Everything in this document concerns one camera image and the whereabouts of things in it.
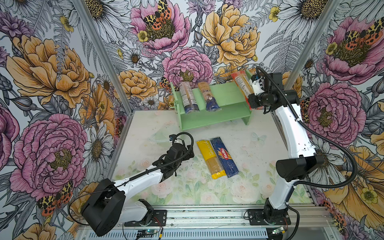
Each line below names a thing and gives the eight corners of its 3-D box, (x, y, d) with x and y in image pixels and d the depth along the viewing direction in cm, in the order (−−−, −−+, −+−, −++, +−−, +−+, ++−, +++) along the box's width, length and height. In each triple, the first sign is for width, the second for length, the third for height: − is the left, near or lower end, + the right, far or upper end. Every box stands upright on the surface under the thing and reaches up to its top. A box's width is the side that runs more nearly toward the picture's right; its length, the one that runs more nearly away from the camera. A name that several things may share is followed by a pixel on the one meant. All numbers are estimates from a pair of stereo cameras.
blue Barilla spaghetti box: (227, 178, 89) (228, 175, 86) (209, 142, 105) (210, 139, 102) (238, 174, 91) (239, 171, 88) (219, 139, 107) (219, 136, 104)
